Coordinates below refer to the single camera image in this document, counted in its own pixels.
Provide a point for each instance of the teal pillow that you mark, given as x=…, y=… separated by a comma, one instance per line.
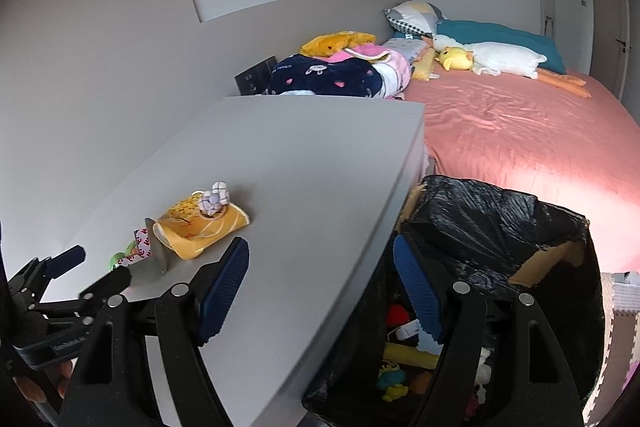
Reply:
x=470, y=32

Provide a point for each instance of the foam puzzle floor mat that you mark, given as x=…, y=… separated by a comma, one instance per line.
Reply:
x=620, y=293

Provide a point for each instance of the yellow plush blanket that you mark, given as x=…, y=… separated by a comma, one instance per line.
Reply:
x=327, y=45

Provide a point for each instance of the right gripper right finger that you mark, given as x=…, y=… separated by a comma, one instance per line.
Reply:
x=531, y=383

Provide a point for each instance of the yellow duck plush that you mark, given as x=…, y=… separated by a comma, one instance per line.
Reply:
x=455, y=59

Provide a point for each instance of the white thermometer box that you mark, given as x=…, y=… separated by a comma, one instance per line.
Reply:
x=412, y=330

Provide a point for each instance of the white goose plush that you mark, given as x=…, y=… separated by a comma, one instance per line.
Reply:
x=495, y=59

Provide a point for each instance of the black wall socket panel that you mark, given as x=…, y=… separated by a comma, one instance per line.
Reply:
x=256, y=79

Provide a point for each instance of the cream fluffy plush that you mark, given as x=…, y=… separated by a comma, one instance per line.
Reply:
x=482, y=376

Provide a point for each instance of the red plush ball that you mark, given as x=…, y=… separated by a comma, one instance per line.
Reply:
x=396, y=316

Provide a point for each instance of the green frog carrot toy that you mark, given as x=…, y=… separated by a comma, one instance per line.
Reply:
x=123, y=258

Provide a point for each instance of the person's left hand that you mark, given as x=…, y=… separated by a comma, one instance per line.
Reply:
x=58, y=375

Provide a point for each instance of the white closet door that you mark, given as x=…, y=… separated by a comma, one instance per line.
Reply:
x=592, y=37

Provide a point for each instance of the navy patterned blanket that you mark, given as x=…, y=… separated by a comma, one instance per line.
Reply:
x=352, y=77

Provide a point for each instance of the purple white flower scrunchie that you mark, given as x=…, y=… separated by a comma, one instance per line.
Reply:
x=213, y=201

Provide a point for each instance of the yellow snack wrapper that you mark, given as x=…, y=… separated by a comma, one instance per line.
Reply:
x=405, y=355

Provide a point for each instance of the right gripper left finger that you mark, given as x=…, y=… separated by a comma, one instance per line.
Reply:
x=112, y=381

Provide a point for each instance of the pink bed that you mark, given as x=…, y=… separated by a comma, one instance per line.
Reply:
x=522, y=134

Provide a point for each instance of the yellow corn plush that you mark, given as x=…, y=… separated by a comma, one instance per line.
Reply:
x=422, y=67

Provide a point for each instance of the black lined cardboard trash bin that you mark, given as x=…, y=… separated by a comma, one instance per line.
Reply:
x=502, y=243

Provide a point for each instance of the pink folded clothes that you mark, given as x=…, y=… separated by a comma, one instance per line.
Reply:
x=394, y=61

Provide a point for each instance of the checkered grey pillow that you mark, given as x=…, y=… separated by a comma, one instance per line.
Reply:
x=414, y=18

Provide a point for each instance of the yellow-green plastic toy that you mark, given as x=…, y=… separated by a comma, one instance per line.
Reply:
x=394, y=392

